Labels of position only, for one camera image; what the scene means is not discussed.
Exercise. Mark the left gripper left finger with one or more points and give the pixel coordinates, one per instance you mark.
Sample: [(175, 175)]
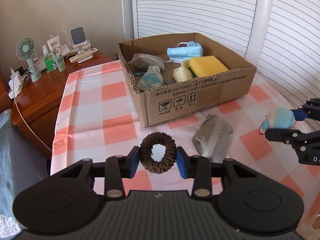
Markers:
[(118, 167)]

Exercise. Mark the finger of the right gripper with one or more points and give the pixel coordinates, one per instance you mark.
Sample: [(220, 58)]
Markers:
[(310, 110), (300, 142)]

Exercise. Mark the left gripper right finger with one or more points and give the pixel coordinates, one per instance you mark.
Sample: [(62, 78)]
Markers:
[(198, 168)]

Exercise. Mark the blue white round plush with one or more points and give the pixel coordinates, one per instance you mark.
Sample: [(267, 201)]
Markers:
[(279, 118)]

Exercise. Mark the grey sachet bag with lace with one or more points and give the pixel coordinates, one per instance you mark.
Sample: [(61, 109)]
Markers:
[(212, 137)]

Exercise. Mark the yellow microfiber cloth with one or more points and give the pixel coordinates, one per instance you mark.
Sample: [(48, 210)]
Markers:
[(182, 73)]

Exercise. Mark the blue patterned sachet pouch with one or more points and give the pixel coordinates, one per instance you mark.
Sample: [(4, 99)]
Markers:
[(150, 78)]

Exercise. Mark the yellow green sponge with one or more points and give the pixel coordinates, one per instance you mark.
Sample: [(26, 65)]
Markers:
[(206, 66)]

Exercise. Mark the blue face mask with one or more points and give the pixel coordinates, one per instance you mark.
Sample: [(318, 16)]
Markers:
[(184, 51)]

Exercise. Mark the orange white checkered tablecloth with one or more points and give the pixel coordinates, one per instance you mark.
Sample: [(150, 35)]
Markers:
[(97, 119)]

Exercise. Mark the brown cardboard box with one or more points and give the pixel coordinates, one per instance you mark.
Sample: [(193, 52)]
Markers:
[(178, 100)]

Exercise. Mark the white louvered wardrobe door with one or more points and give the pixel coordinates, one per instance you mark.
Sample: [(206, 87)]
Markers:
[(279, 37)]

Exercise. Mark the blue grey pillow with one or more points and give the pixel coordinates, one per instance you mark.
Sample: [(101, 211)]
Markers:
[(22, 166)]

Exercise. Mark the wooden nightstand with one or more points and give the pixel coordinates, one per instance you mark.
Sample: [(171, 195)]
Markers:
[(37, 106)]

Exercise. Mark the white remote control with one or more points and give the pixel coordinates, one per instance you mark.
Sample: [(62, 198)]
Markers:
[(83, 56)]

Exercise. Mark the green bottle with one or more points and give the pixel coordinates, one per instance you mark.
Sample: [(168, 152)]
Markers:
[(49, 63)]

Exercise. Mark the phone on white stand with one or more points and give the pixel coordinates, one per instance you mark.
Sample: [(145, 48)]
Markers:
[(78, 38)]

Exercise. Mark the white power strip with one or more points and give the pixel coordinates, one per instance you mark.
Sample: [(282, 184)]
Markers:
[(16, 83)]

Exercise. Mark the white tube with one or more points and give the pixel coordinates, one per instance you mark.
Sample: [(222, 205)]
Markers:
[(54, 42)]

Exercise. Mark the green desk fan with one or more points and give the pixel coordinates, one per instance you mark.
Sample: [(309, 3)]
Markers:
[(25, 50)]

